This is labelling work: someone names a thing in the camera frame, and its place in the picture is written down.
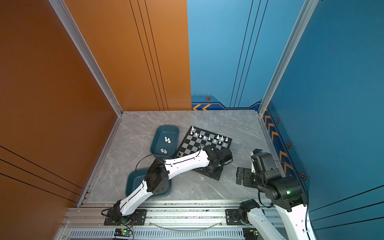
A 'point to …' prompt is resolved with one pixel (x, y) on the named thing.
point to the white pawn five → (209, 139)
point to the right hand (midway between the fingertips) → (244, 174)
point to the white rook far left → (192, 128)
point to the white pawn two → (196, 133)
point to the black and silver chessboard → (197, 139)
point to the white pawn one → (191, 133)
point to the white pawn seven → (219, 142)
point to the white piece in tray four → (165, 151)
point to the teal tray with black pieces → (134, 178)
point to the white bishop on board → (218, 137)
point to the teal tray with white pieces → (164, 141)
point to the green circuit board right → (250, 233)
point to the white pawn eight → (224, 144)
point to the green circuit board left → (126, 232)
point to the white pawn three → (200, 136)
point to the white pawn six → (214, 141)
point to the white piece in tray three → (162, 150)
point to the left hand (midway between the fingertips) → (215, 174)
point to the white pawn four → (204, 137)
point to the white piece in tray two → (169, 141)
